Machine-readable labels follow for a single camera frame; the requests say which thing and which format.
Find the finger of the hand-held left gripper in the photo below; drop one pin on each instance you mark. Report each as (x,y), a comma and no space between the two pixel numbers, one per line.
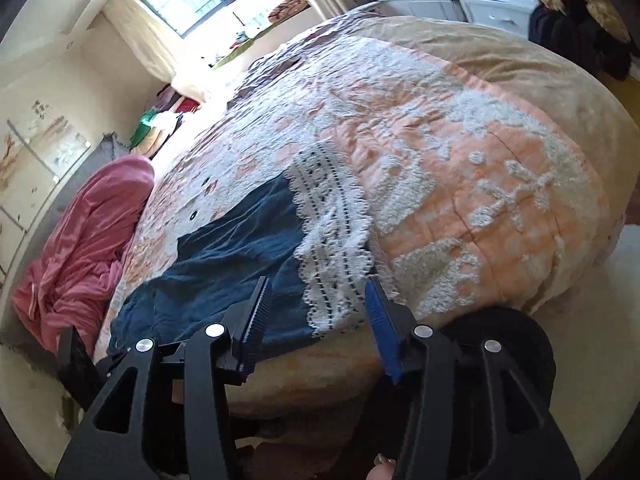
(75,360)

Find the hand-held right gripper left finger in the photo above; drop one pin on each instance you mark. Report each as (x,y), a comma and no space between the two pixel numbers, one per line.
(255,316)

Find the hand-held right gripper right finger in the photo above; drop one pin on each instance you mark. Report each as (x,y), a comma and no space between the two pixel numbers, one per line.
(382,330)

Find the blue denim pants lace hem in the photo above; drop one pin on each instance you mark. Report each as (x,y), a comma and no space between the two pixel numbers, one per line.
(225,270)

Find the person's right hand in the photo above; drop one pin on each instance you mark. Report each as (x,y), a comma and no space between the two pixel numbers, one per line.
(382,469)

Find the pink blanket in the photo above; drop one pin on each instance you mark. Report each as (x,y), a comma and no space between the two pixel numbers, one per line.
(85,240)

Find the orange white printed blanket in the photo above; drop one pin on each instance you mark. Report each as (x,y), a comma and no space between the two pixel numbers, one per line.
(450,185)

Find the grey headboard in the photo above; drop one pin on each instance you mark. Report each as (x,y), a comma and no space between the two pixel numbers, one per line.
(95,165)

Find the pile of colourful clothes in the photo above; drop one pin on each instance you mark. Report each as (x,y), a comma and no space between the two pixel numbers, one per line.
(160,120)

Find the green cloth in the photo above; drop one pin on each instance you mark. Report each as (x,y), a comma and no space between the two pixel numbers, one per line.
(240,47)

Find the bed with beige cover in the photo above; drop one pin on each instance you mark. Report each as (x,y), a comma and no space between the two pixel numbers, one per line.
(550,75)

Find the orange patterned cloth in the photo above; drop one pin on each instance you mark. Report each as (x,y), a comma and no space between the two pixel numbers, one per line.
(290,7)

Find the pile of dark clothes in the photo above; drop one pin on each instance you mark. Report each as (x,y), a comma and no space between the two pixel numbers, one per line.
(580,40)

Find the wall poster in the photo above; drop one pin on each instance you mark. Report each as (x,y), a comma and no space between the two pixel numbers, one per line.
(50,137)

